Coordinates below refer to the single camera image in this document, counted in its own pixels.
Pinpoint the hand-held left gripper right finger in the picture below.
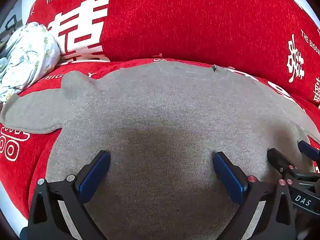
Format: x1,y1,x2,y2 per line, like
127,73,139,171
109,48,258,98
212,151,298,240

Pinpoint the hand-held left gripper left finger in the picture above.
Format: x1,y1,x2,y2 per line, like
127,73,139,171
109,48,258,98
27,150,112,240

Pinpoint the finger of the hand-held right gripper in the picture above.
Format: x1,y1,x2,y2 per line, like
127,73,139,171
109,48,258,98
297,140,320,174
267,148,300,180

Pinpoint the grey knitted sweater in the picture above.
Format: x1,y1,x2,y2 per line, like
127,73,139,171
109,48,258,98
0,61,320,240

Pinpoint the light floral crumpled cloth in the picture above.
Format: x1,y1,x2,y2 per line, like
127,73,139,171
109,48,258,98
0,22,61,103

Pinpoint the red printed sofa cover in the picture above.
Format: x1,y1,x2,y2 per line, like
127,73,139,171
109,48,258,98
0,0,320,220

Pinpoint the black metal frame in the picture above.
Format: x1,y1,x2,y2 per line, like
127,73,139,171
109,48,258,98
5,15,18,34

